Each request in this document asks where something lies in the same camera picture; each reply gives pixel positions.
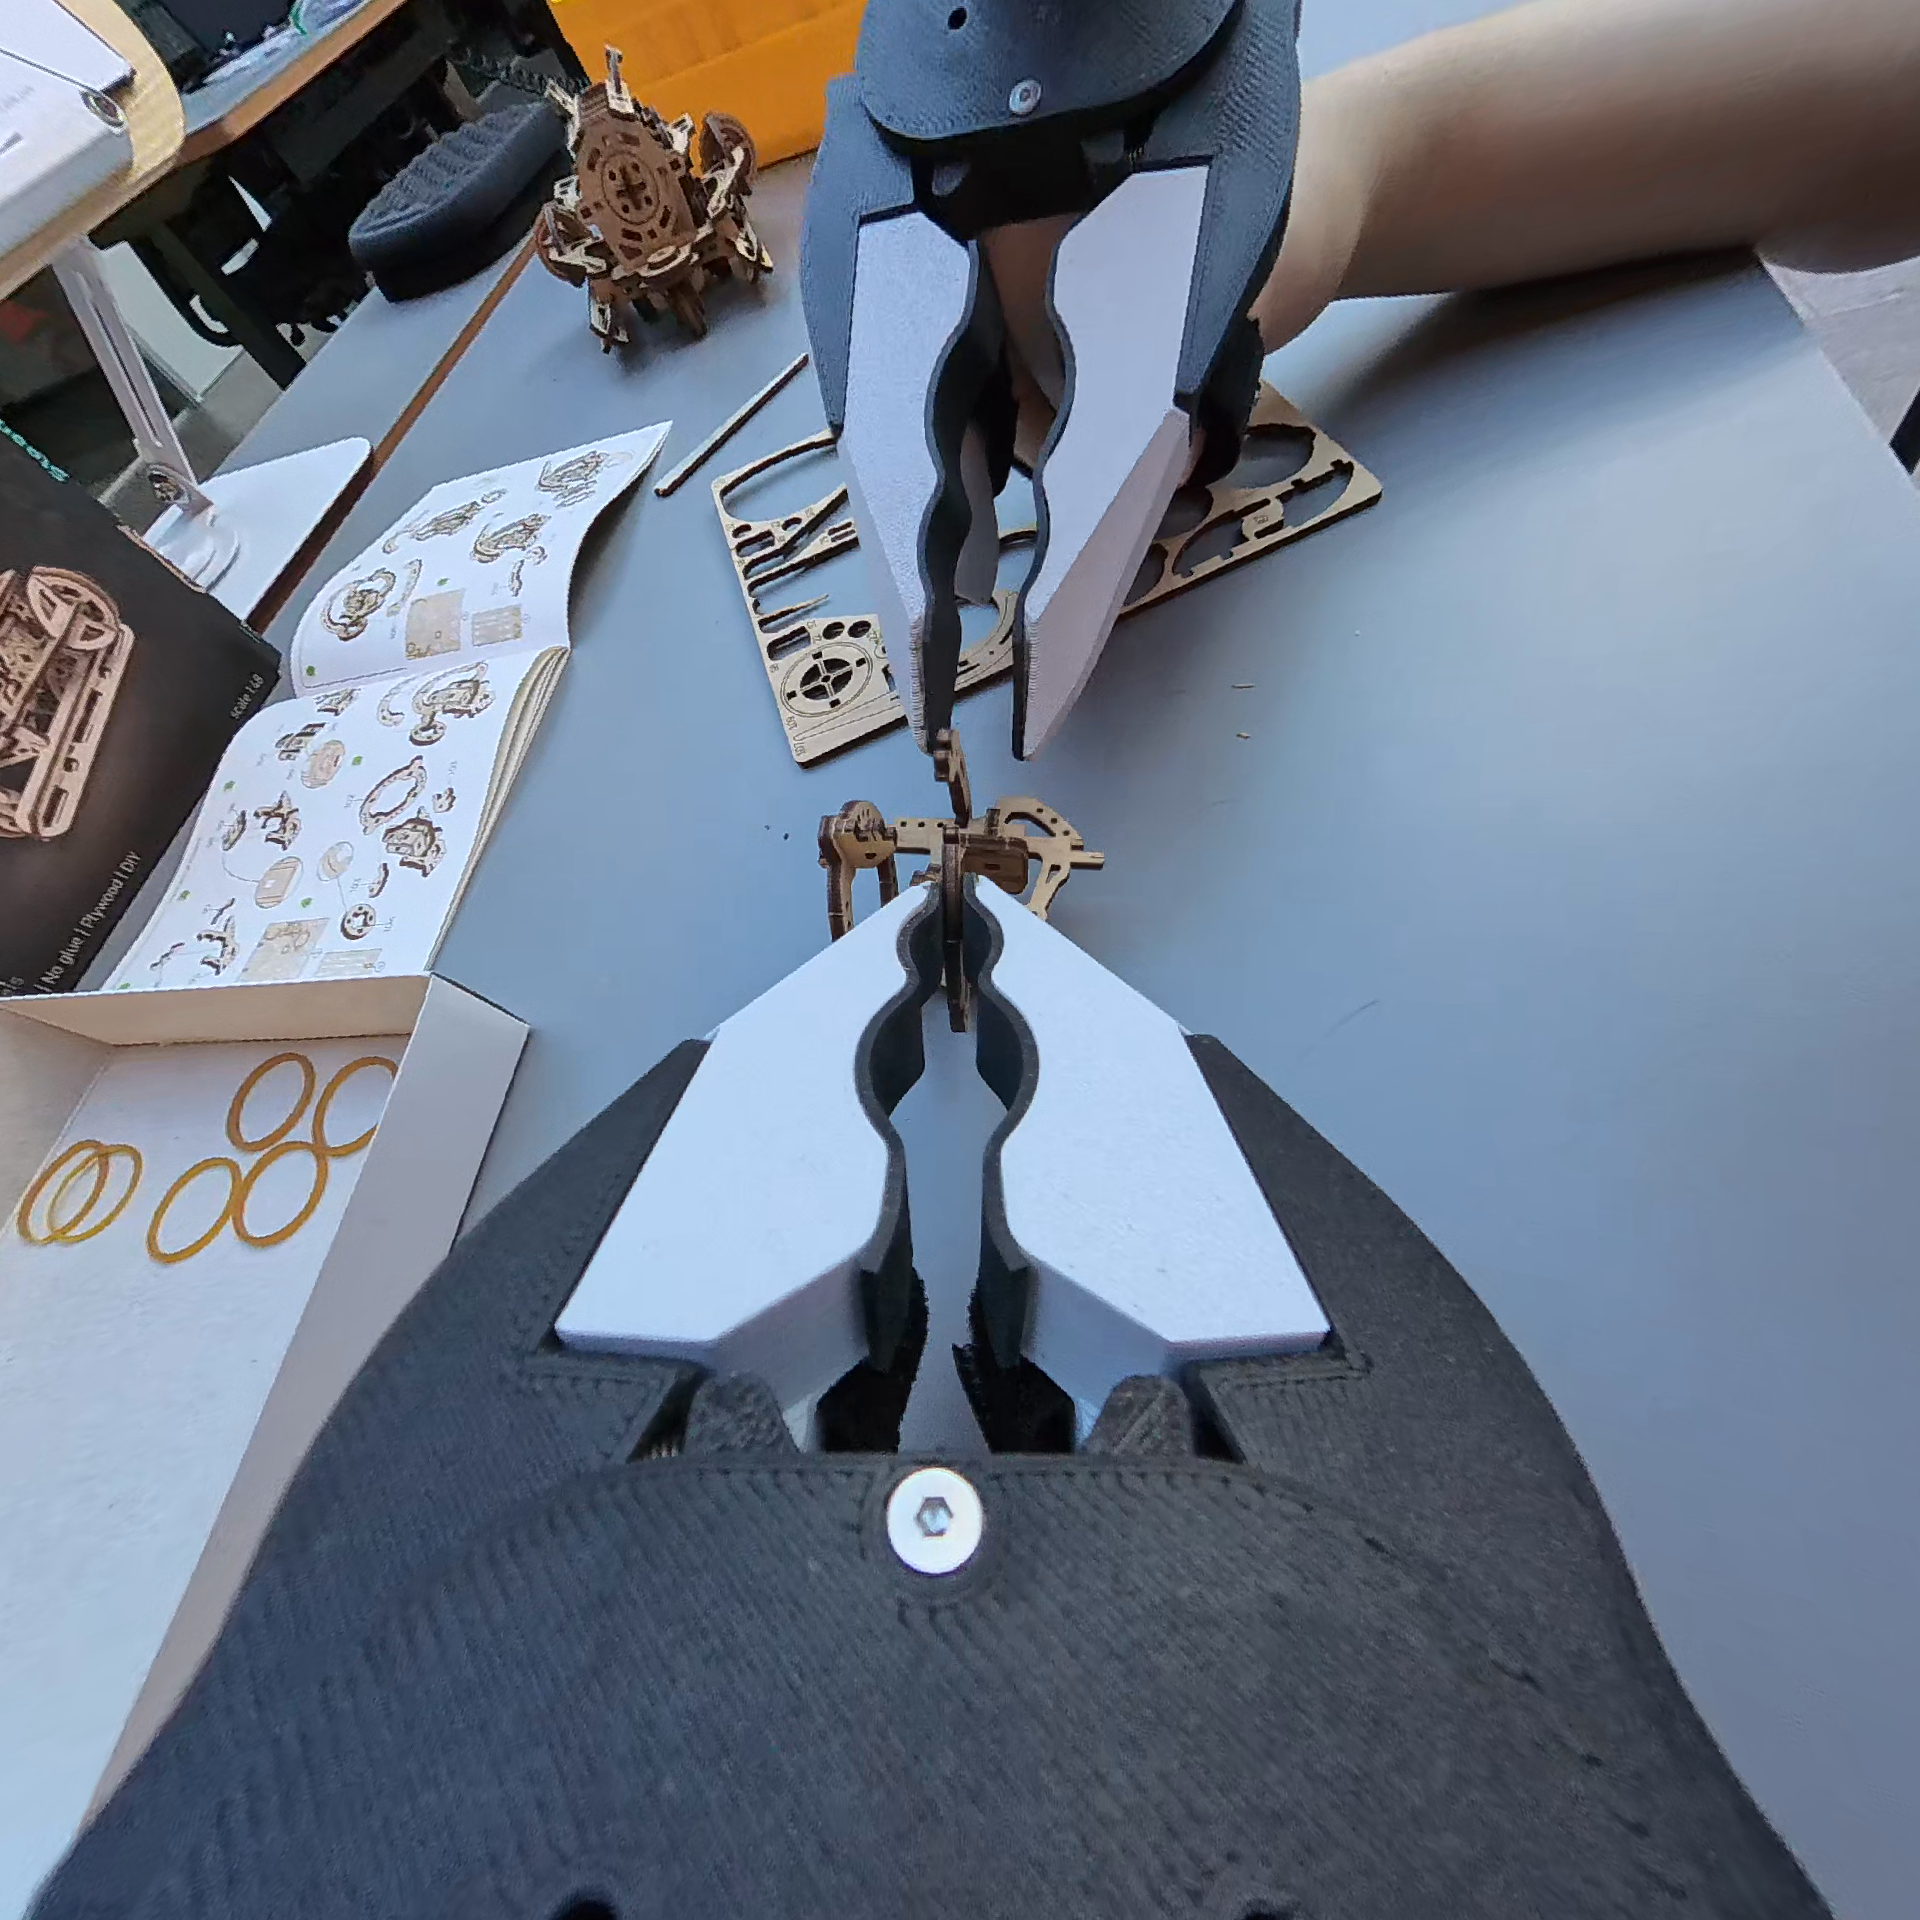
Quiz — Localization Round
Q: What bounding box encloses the yellow box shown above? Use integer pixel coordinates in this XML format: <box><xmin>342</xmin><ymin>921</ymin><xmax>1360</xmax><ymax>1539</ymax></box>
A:
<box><xmin>563</xmin><ymin>0</ymin><xmax>874</xmax><ymax>135</ymax></box>

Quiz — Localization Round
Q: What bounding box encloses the open instruction booklet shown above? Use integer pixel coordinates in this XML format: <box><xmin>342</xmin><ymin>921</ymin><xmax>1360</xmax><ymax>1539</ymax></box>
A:
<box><xmin>96</xmin><ymin>420</ymin><xmax>676</xmax><ymax>993</ymax></box>

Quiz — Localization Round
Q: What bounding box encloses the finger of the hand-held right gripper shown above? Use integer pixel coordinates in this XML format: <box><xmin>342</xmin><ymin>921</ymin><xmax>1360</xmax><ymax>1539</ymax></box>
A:
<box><xmin>1013</xmin><ymin>152</ymin><xmax>1213</xmax><ymax>761</ymax></box>
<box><xmin>839</xmin><ymin>204</ymin><xmax>1010</xmax><ymax>755</ymax></box>

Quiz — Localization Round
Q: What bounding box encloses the white cardboard box tray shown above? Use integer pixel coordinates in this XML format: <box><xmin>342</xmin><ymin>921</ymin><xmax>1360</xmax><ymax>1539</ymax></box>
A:
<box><xmin>0</xmin><ymin>971</ymin><xmax>530</xmax><ymax>1877</ymax></box>

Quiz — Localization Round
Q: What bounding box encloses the wooden model subassembly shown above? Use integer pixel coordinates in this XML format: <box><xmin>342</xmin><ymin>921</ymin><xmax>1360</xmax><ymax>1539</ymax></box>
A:
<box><xmin>813</xmin><ymin>796</ymin><xmax>1109</xmax><ymax>1038</ymax></box>

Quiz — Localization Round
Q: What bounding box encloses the black product box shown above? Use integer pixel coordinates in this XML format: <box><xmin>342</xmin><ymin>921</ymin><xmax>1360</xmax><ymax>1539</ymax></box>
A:
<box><xmin>0</xmin><ymin>441</ymin><xmax>284</xmax><ymax>998</ymax></box>

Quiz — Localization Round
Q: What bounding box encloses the group of yellow rubber bands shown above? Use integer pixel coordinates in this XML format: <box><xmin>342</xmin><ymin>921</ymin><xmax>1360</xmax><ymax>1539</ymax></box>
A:
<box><xmin>15</xmin><ymin>1049</ymin><xmax>400</xmax><ymax>1264</ymax></box>

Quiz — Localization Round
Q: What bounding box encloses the assembled wooden model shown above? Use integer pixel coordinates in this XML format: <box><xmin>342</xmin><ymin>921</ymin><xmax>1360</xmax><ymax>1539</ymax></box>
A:
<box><xmin>535</xmin><ymin>45</ymin><xmax>778</xmax><ymax>355</ymax></box>

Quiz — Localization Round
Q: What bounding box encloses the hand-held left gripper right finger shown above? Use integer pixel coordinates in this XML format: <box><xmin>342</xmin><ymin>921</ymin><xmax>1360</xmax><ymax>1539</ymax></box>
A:
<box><xmin>957</xmin><ymin>883</ymin><xmax>1336</xmax><ymax>1453</ymax></box>

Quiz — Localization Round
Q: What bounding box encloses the laser-cut plywood parts sheet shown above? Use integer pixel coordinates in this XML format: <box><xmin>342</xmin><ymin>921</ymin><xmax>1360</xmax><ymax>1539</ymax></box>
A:
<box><xmin>709</xmin><ymin>379</ymin><xmax>1386</xmax><ymax>769</ymax></box>

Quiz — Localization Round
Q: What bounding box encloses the person's right forearm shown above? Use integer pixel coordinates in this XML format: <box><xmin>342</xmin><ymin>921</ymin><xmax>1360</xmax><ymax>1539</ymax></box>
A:
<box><xmin>1253</xmin><ymin>22</ymin><xmax>1920</xmax><ymax>350</ymax></box>

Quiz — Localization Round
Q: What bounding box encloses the black chair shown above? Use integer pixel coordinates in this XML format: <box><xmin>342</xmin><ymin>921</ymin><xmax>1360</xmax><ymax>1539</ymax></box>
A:
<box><xmin>88</xmin><ymin>0</ymin><xmax>602</xmax><ymax>393</ymax></box>

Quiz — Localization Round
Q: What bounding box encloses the thin wooden stick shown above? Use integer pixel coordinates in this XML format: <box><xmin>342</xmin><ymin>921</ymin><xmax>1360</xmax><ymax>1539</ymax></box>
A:
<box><xmin>652</xmin><ymin>351</ymin><xmax>812</xmax><ymax>500</ymax></box>

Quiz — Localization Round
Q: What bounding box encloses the person's right hand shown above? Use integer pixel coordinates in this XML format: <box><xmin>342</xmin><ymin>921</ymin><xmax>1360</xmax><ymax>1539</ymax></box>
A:
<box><xmin>976</xmin><ymin>221</ymin><xmax>1085</xmax><ymax>444</ymax></box>

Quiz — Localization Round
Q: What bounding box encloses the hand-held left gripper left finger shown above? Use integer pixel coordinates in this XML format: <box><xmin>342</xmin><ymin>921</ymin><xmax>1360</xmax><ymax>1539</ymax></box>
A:
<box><xmin>551</xmin><ymin>883</ymin><xmax>963</xmax><ymax>1453</ymax></box>

